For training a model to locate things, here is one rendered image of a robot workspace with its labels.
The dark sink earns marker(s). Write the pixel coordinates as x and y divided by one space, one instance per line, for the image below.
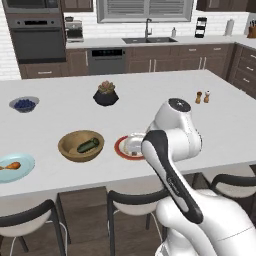
150 40

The grey bowl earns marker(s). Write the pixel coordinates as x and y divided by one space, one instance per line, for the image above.
32 99

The window with grey blinds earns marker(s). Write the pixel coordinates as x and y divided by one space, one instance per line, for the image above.
145 10

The silver coffee machine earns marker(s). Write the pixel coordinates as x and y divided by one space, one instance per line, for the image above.
74 31

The dark grey wall oven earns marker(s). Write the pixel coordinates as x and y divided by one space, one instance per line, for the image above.
36 40

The wooden pepper shaker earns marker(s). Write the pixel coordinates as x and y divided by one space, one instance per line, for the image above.
198 98

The dark grey dishwasher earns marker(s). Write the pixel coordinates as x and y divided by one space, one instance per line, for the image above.
106 61

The wooden knife block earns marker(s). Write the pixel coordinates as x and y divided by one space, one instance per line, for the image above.
252 31

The black and white stool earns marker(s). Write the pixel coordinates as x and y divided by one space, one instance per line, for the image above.
233 181
133 200
30 213

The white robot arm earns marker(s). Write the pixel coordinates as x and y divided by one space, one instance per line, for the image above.
216 220

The blueberries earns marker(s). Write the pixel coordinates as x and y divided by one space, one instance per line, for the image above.
24 105

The white paper towel roll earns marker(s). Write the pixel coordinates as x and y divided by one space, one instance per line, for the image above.
229 28

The red rimmed plate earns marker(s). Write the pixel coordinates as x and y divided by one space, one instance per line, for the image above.
117 149

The brown cupboards beside oven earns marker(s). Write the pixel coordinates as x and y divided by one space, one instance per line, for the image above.
50 70

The wooden salt shaker white top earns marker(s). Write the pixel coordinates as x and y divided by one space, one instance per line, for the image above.
207 97

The light blue plate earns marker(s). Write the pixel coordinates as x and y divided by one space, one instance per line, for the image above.
23 168

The succulent in black pot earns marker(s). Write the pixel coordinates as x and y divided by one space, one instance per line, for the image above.
105 96

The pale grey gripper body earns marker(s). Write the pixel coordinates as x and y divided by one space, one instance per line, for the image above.
134 144

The brown chicken drumstick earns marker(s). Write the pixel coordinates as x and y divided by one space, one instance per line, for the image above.
12 165

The brown wall cupboards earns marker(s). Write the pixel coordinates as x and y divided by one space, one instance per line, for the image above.
226 5
76 5

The green cucumber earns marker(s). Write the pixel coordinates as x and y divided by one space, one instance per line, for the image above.
87 145

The white soap dispenser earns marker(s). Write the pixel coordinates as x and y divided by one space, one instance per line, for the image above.
173 32

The dark tap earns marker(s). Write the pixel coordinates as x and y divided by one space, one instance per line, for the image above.
147 28

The wooden bowl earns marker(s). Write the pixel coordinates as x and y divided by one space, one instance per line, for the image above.
68 146

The dark grey microwave oven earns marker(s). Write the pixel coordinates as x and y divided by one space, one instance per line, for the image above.
30 5

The black and white stand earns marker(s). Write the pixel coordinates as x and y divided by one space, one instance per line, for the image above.
200 28

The brown drawer cupboards run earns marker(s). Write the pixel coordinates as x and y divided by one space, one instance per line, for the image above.
245 70

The brown base cupboards run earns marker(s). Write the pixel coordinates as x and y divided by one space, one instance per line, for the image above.
176 61

